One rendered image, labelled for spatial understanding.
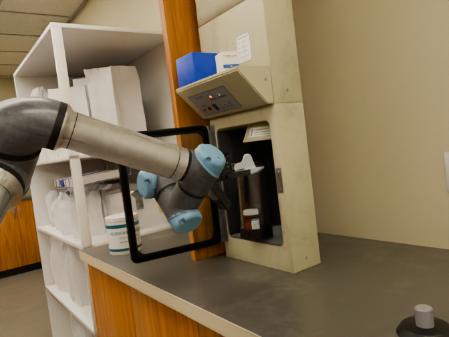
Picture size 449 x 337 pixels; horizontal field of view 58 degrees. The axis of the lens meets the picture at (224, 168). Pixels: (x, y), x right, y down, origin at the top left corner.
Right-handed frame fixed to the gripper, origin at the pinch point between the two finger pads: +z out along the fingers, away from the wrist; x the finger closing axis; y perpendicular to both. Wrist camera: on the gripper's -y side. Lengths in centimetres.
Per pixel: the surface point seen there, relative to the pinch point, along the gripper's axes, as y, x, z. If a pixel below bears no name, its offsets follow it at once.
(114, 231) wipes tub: -18, 59, -24
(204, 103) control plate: 22.2, 9.4, -6.4
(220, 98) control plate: 22.2, 1.2, -6.4
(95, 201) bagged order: -12, 123, -9
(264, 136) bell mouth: 9.5, -4.9, 3.0
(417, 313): -23, -58, -16
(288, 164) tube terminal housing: 1.0, -14.0, 2.5
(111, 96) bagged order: 42, 111, 5
